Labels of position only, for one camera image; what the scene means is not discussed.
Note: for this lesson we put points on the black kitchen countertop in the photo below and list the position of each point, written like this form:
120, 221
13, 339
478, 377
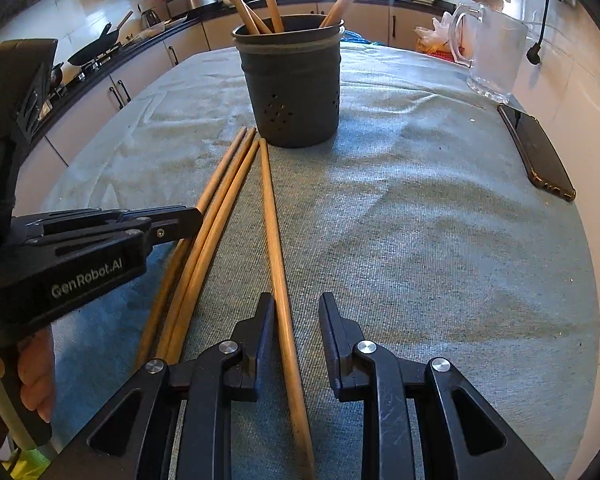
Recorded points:
212, 14

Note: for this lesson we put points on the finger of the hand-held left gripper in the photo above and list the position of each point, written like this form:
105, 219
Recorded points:
130, 222

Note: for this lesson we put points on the beige lower kitchen cabinets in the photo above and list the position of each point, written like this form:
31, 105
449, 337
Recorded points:
140, 77

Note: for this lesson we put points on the clear glass mug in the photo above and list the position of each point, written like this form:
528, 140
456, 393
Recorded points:
495, 60

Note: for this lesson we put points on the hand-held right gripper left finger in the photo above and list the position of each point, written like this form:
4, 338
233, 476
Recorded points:
252, 360

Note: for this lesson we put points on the gas stove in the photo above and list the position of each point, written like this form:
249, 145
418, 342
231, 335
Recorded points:
95, 66

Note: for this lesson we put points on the dark grey utensil holder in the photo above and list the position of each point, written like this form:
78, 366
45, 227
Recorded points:
290, 90

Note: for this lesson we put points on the silver rice cooker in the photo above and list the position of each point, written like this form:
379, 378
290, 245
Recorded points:
190, 0

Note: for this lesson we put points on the steel kettle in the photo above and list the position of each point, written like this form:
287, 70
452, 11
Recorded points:
150, 19

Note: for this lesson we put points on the black smartphone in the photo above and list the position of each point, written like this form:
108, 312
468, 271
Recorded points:
535, 150

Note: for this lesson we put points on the person's left hand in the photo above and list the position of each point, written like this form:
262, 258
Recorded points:
37, 375

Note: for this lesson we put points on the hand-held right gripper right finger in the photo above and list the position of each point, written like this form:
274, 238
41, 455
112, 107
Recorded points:
337, 355

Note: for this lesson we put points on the clear plastic bag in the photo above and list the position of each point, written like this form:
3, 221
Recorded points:
432, 37

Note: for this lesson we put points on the black wok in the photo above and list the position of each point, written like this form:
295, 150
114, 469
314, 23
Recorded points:
97, 47

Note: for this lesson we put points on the blue plastic bag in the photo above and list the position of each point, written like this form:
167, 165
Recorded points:
357, 37

